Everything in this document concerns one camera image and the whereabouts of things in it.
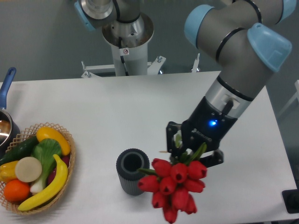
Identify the purple eggplant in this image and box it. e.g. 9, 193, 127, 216
47, 155, 70, 186

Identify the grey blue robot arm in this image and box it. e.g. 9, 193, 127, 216
74, 0, 297, 167

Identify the beige round slice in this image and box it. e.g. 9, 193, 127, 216
14, 157, 42, 182

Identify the blue handled saucepan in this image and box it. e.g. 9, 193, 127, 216
0, 67, 20, 158

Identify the white frame at right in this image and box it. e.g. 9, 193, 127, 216
277, 80, 299, 120

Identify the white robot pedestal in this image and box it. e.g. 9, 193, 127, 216
82, 13, 166, 78

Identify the yellow bell pepper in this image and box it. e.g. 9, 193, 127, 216
0, 161, 19, 182

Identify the woven wicker basket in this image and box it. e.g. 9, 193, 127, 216
0, 122, 76, 215

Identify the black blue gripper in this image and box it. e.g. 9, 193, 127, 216
166, 97, 237, 168

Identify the green cucumber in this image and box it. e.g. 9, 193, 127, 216
0, 136, 39, 165

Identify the yellow squash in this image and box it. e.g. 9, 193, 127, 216
36, 126, 71, 156

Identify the yellow banana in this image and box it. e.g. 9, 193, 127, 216
18, 154, 68, 212

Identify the red tulip bouquet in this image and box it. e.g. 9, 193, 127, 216
137, 133, 207, 224

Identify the orange fruit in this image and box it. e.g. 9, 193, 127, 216
4, 179, 30, 202

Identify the dark grey ribbed vase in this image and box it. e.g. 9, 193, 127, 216
116, 148, 150, 196

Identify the black device at edge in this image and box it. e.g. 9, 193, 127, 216
282, 189, 299, 214

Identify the green bok choy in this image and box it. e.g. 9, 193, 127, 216
30, 139, 62, 195

